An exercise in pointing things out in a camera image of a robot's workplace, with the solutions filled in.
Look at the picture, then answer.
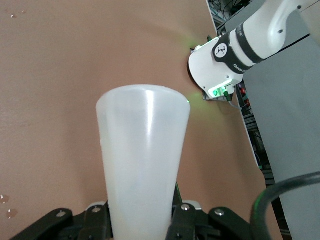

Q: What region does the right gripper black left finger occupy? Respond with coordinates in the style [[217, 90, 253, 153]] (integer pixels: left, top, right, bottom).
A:
[[9, 205, 114, 240]]

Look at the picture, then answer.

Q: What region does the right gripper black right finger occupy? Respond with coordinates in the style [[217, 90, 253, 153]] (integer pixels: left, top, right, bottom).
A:
[[166, 203, 256, 240]]

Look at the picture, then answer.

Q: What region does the translucent sauce bottle orange cap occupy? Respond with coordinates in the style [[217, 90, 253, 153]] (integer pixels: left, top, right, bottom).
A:
[[95, 84, 192, 240]]

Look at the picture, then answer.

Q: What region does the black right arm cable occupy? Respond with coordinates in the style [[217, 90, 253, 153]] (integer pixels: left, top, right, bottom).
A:
[[249, 171, 320, 240]]

